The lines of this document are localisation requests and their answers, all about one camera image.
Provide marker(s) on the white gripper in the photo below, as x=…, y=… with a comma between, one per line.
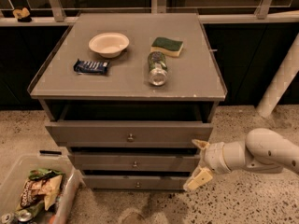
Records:
x=213, y=157

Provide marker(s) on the grey top drawer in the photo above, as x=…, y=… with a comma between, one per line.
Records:
x=129, y=126

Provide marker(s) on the grey drawer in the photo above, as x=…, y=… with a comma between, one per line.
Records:
x=160, y=160
x=129, y=126
x=139, y=180

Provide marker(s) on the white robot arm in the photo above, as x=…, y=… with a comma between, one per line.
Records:
x=263, y=150

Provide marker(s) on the grey bottom drawer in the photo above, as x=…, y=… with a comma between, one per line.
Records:
x=139, y=180

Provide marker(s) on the grey drawer cabinet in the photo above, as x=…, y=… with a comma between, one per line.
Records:
x=193, y=77

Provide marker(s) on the grey middle drawer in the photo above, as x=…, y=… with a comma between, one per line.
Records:
x=160, y=160

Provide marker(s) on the green yellow sponge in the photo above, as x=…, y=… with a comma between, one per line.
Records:
x=168, y=47

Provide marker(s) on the white paper bowl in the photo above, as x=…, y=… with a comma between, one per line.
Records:
x=109, y=45

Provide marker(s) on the blue snack bar wrapper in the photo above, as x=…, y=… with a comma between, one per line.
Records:
x=91, y=68

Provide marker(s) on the brown chip bag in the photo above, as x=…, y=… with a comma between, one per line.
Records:
x=42, y=190

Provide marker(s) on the clear plastic bin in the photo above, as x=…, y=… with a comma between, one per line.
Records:
x=11, y=189

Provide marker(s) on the green snack bag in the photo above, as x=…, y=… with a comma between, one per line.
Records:
x=43, y=174

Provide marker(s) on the silver can in bin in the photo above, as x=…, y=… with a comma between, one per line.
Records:
x=24, y=216

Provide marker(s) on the yellow black object on ledge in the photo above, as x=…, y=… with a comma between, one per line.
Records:
x=22, y=14

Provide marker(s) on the metal railing frame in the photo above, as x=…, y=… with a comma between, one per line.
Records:
x=207, y=11

